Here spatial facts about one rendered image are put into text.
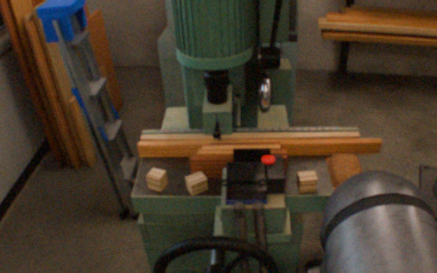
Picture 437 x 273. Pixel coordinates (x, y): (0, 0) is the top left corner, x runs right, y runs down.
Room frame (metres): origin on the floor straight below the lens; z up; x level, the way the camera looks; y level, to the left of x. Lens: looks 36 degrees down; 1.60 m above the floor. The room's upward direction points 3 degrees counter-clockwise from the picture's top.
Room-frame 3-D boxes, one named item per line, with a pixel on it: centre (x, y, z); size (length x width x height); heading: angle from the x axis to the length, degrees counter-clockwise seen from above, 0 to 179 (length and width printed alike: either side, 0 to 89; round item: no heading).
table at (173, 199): (0.76, -0.08, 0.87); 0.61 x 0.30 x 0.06; 86
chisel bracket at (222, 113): (0.89, -0.01, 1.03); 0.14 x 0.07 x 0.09; 176
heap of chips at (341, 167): (0.76, -0.33, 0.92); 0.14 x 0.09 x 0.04; 176
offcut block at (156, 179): (0.75, 0.16, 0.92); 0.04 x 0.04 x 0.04; 65
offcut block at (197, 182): (0.74, 0.06, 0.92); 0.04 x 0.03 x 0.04; 116
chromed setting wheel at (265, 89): (0.99, -0.14, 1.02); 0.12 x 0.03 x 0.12; 176
